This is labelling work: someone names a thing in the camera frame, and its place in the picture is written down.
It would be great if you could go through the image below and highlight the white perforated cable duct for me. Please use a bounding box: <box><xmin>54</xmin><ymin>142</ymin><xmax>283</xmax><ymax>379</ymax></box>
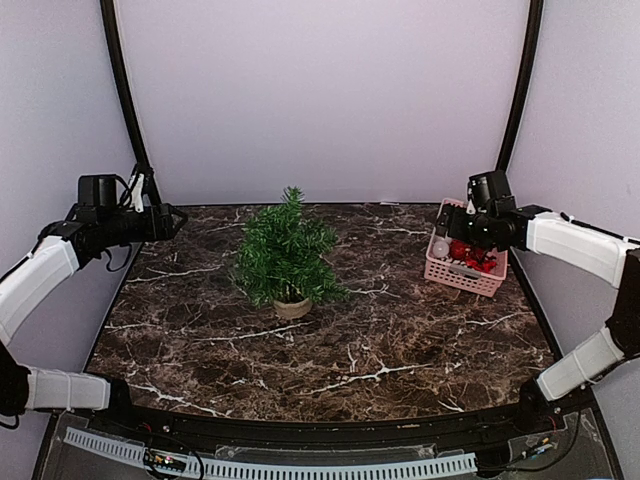
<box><xmin>63</xmin><ymin>427</ymin><xmax>477</xmax><ymax>479</ymax></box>

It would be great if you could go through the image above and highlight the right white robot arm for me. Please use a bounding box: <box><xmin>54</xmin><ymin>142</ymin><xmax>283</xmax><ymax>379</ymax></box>
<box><xmin>435</xmin><ymin>170</ymin><xmax>639</xmax><ymax>434</ymax></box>

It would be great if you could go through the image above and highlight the black frame pole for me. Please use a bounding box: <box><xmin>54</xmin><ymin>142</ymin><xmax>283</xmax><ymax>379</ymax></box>
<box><xmin>491</xmin><ymin>0</ymin><xmax>544</xmax><ymax>174</ymax></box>
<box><xmin>99</xmin><ymin>0</ymin><xmax>161</xmax><ymax>204</ymax></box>

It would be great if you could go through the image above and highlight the red ball ornament cluster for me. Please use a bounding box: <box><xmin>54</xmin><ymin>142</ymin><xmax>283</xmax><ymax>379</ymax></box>
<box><xmin>449</xmin><ymin>239</ymin><xmax>497</xmax><ymax>273</ymax></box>

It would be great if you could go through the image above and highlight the right black frame pole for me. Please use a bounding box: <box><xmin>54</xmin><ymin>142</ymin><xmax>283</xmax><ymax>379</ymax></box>
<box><xmin>491</xmin><ymin>0</ymin><xmax>544</xmax><ymax>174</ymax></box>

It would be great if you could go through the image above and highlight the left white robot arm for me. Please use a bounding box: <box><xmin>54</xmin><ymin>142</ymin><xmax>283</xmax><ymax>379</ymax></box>
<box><xmin>1</xmin><ymin>171</ymin><xmax>188</xmax><ymax>436</ymax></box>

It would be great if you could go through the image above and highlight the pink plastic basket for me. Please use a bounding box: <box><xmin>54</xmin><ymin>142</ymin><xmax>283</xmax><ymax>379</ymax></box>
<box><xmin>424</xmin><ymin>198</ymin><xmax>510</xmax><ymax>298</ymax></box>

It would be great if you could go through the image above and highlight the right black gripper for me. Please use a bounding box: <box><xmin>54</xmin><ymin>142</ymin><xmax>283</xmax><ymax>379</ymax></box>
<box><xmin>436</xmin><ymin>203</ymin><xmax>494</xmax><ymax>251</ymax></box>

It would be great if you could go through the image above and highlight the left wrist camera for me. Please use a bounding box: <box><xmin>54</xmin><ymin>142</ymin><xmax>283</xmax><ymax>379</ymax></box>
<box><xmin>121</xmin><ymin>166</ymin><xmax>151</xmax><ymax>213</ymax></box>

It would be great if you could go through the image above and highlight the white ball ornament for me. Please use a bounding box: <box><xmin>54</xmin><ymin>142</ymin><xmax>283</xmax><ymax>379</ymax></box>
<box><xmin>431</xmin><ymin>237</ymin><xmax>451</xmax><ymax>259</ymax></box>

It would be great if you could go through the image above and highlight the small green christmas tree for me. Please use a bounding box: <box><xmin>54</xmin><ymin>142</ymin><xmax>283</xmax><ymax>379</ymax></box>
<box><xmin>232</xmin><ymin>186</ymin><xmax>349</xmax><ymax>320</ymax></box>

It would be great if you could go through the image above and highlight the left black frame pole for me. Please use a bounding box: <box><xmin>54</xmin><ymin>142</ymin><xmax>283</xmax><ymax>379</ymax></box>
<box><xmin>99</xmin><ymin>0</ymin><xmax>161</xmax><ymax>204</ymax></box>

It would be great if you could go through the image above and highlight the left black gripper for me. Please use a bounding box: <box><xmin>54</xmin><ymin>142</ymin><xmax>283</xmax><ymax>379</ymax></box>
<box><xmin>99</xmin><ymin>203</ymin><xmax>187</xmax><ymax>246</ymax></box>

